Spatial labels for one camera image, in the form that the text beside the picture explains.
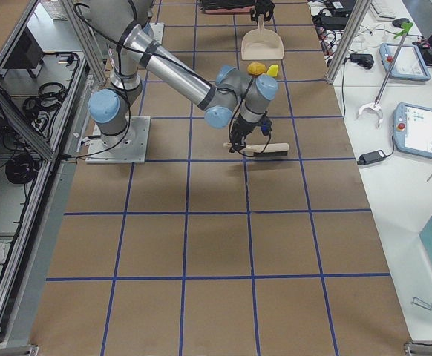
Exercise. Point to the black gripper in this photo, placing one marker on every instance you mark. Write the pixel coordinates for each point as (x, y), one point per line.
(262, 7)
(243, 127)

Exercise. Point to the beige plastic dustpan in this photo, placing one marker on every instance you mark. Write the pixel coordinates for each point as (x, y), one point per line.
(261, 44)

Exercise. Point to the white hand brush black bristles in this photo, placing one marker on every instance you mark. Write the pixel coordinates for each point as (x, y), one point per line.
(264, 150)

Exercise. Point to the yellow toy potato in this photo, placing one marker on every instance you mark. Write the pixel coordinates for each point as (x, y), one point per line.
(256, 68)

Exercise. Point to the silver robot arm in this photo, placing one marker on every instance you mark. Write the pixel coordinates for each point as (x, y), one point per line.
(237, 100)

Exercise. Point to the yellow green sponge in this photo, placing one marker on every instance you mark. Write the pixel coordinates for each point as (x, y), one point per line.
(273, 70)

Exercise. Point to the black power adapter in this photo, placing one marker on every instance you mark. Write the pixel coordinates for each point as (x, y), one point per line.
(372, 157)
(364, 60)

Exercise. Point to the reacher grabber tool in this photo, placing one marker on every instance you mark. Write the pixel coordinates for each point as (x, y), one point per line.
(375, 105)

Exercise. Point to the far teach pendant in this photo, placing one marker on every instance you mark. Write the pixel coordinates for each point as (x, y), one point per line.
(409, 65)

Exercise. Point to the teach pendant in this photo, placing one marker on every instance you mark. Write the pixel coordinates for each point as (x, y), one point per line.
(412, 129)
(409, 65)

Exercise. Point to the near teach pendant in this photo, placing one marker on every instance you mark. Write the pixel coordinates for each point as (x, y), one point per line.
(412, 129)

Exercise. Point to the aluminium frame post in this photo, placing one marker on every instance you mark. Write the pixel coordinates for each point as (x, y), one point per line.
(354, 22)

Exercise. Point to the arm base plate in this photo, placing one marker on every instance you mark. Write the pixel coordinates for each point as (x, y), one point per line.
(127, 147)

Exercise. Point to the aluminium side frame rail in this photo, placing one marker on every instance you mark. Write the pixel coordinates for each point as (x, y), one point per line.
(30, 217)

